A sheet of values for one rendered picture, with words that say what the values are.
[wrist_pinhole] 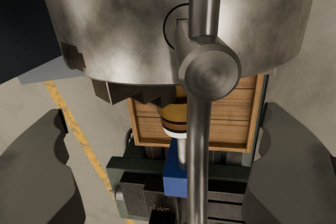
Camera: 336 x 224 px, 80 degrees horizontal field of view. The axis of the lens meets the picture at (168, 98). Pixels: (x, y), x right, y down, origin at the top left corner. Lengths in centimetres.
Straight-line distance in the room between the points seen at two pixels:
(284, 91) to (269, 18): 147
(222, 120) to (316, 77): 114
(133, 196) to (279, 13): 70
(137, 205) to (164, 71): 69
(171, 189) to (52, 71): 63
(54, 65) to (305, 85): 150
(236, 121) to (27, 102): 199
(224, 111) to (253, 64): 42
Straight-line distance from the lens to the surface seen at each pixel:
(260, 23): 18
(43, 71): 91
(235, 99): 58
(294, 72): 160
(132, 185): 73
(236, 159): 74
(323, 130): 192
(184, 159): 42
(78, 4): 19
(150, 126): 65
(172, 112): 32
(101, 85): 24
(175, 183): 45
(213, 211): 76
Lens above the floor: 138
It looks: 60 degrees down
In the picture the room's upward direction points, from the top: 161 degrees counter-clockwise
